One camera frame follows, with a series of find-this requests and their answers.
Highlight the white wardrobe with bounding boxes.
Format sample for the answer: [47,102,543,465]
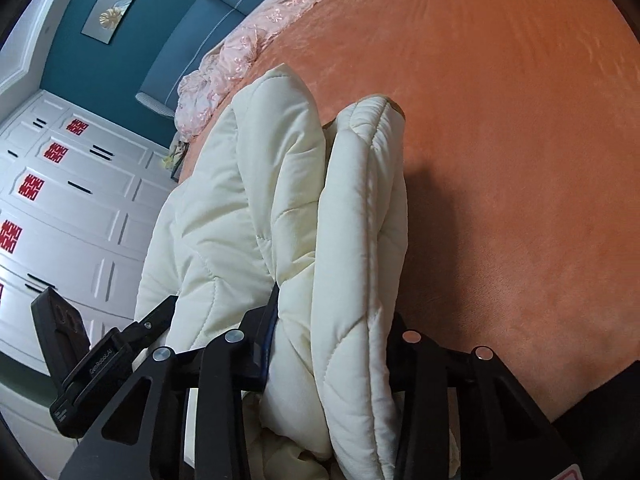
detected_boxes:
[0,89,177,480]

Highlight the cream quilted jacket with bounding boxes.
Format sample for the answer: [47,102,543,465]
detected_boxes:
[134,65,408,479]

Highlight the yellowish items on nightstand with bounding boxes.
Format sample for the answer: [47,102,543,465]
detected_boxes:
[162,138,189,172]

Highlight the red double-happiness sticker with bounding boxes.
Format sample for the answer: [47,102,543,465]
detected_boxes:
[43,142,68,164]
[65,118,89,136]
[17,174,46,202]
[0,220,23,254]

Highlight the orange plush bed cover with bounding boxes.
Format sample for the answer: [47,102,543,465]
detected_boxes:
[250,0,639,418]

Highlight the pink floral quilt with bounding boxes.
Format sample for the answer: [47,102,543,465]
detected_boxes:
[175,0,321,143]

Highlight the blue upholstered headboard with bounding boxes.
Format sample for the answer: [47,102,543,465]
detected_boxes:
[136,0,264,118]

